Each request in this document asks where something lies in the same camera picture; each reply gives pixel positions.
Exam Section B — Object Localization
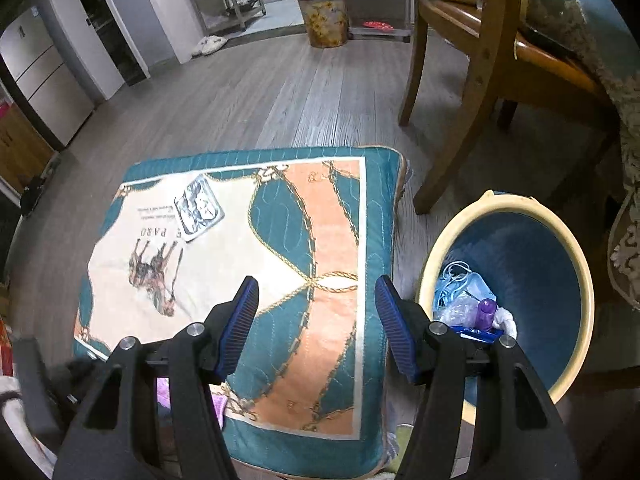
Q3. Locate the blue white packet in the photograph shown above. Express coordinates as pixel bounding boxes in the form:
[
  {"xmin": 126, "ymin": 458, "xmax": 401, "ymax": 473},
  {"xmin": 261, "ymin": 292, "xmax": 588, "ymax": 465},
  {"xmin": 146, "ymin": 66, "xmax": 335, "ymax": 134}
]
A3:
[{"xmin": 452, "ymin": 326, "xmax": 506, "ymax": 344}]

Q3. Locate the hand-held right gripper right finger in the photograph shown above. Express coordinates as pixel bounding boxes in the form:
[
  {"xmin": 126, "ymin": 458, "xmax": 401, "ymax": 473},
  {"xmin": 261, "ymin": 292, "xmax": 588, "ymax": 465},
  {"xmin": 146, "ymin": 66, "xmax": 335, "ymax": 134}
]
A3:
[{"xmin": 375, "ymin": 275, "xmax": 584, "ymax": 480}]

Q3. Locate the teal lace-trimmed tablecloth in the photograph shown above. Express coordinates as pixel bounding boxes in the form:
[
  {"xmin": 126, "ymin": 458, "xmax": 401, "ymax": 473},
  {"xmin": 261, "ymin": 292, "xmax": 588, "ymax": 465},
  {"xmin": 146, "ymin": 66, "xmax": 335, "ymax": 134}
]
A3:
[{"xmin": 520, "ymin": 0, "xmax": 640, "ymax": 311}]

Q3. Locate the white tissue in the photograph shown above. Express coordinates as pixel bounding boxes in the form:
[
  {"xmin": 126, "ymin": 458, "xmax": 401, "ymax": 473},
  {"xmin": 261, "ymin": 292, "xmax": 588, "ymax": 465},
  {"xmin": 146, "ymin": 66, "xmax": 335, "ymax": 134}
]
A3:
[{"xmin": 492, "ymin": 307, "xmax": 519, "ymax": 342}]

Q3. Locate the grey steel shelf cart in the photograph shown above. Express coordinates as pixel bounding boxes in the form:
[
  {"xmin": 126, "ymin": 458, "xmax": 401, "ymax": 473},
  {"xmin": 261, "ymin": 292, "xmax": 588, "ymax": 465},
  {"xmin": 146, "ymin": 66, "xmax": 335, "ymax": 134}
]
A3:
[{"xmin": 344, "ymin": 0, "xmax": 415, "ymax": 43}]

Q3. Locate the blue bin with yellow rim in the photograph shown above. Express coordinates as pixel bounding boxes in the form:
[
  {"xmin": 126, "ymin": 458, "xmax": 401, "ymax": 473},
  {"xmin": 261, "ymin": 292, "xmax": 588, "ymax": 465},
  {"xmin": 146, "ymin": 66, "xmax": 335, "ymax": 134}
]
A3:
[{"xmin": 415, "ymin": 190, "xmax": 596, "ymax": 436}]

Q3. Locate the silver refrigerator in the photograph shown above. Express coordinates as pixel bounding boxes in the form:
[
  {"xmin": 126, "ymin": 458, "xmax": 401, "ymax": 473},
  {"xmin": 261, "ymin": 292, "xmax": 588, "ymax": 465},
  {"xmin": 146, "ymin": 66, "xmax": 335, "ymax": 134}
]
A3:
[{"xmin": 0, "ymin": 0, "xmax": 126, "ymax": 148}]

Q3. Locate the black frying pan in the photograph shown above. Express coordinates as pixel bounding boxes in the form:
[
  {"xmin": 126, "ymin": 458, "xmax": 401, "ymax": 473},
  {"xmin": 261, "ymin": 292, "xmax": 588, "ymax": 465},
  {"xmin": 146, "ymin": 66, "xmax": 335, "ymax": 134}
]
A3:
[{"xmin": 223, "ymin": 0, "xmax": 264, "ymax": 15}]

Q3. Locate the wooden chair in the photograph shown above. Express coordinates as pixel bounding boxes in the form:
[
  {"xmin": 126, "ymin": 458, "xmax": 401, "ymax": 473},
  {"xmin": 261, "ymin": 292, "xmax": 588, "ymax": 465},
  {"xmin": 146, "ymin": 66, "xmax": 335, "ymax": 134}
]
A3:
[{"xmin": 398, "ymin": 0, "xmax": 621, "ymax": 216}]

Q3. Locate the floral waste bin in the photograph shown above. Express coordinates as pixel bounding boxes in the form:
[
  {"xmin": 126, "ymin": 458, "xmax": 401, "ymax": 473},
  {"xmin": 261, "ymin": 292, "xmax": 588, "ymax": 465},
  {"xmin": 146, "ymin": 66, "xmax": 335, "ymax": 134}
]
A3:
[{"xmin": 297, "ymin": 0, "xmax": 349, "ymax": 49}]

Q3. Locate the blue face mask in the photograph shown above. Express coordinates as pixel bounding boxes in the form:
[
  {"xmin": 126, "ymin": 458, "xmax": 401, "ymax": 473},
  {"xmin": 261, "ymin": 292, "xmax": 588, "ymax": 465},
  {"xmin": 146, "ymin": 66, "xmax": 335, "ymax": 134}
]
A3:
[{"xmin": 432, "ymin": 259, "xmax": 496, "ymax": 318}]

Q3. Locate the clear plastic wrap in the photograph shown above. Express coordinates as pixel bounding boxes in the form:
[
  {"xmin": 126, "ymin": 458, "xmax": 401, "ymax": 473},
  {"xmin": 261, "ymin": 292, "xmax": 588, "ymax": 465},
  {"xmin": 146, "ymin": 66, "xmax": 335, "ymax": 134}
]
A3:
[{"xmin": 434, "ymin": 294, "xmax": 481, "ymax": 329}]

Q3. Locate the purple cloth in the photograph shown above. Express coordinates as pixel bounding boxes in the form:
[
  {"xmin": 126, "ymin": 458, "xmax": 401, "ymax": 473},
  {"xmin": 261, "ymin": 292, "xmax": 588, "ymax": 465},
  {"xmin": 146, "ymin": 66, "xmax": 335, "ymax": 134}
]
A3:
[{"xmin": 156, "ymin": 376, "xmax": 229, "ymax": 432}]

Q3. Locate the teal printed floor cushion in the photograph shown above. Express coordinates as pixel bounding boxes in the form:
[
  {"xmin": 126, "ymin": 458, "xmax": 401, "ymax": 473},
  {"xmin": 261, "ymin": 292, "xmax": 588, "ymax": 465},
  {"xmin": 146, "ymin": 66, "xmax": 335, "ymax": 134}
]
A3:
[{"xmin": 74, "ymin": 146, "xmax": 408, "ymax": 466}]

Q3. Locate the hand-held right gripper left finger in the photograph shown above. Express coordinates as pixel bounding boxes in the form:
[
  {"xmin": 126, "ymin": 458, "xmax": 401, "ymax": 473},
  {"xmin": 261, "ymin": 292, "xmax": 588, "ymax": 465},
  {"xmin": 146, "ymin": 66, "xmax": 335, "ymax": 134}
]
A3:
[{"xmin": 59, "ymin": 275, "xmax": 261, "ymax": 480}]

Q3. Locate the purple bottle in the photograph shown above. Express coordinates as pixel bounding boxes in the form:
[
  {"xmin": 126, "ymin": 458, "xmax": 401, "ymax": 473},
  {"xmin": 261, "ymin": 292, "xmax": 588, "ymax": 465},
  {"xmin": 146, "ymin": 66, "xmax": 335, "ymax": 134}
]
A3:
[{"xmin": 477, "ymin": 298, "xmax": 500, "ymax": 333}]

